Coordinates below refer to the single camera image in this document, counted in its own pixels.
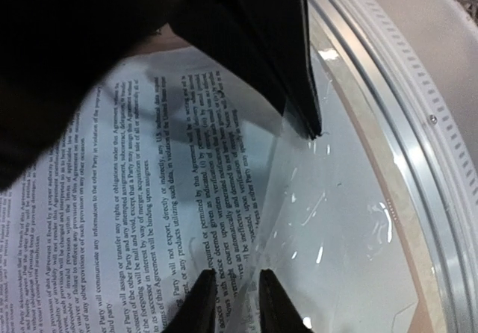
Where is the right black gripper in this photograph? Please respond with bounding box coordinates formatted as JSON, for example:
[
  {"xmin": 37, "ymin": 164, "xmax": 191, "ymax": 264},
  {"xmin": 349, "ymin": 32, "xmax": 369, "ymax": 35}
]
[{"xmin": 1, "ymin": 0, "xmax": 297, "ymax": 189}]

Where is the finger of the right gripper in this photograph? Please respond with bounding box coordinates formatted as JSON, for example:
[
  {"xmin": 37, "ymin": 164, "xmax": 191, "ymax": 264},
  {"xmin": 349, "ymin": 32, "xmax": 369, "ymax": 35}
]
[{"xmin": 287, "ymin": 0, "xmax": 322, "ymax": 140}]

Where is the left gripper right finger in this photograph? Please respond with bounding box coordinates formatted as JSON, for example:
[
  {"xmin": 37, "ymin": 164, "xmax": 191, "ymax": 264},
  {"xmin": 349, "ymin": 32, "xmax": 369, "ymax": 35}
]
[{"xmin": 258, "ymin": 269, "xmax": 310, "ymax": 333}]

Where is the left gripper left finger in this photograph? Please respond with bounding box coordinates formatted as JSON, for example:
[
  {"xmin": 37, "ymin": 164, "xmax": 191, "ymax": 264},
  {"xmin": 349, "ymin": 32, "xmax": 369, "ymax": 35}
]
[{"xmin": 163, "ymin": 270, "xmax": 217, "ymax": 333}]

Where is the translucent brown folder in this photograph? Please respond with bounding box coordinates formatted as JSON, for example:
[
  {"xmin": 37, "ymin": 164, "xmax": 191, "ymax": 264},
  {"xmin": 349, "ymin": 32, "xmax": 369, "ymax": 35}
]
[{"xmin": 156, "ymin": 0, "xmax": 449, "ymax": 333}]

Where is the printed paper sheet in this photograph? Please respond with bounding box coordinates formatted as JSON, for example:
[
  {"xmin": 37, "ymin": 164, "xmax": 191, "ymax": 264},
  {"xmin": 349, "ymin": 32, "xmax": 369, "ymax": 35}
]
[{"xmin": 1, "ymin": 47, "xmax": 281, "ymax": 332}]

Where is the perforated metal strip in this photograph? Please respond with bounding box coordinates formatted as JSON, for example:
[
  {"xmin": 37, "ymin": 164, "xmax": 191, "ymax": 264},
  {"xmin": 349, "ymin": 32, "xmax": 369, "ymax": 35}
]
[{"xmin": 347, "ymin": 0, "xmax": 478, "ymax": 207}]

